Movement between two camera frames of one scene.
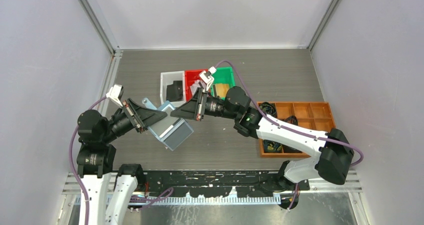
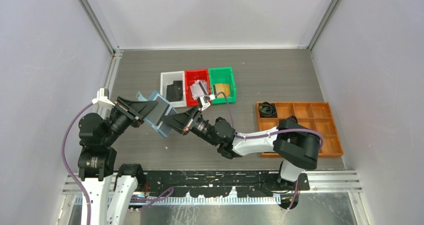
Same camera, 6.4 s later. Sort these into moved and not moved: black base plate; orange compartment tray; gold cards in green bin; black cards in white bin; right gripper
Moved: right gripper
Not moved: gold cards in green bin; black cards in white bin; black base plate; orange compartment tray
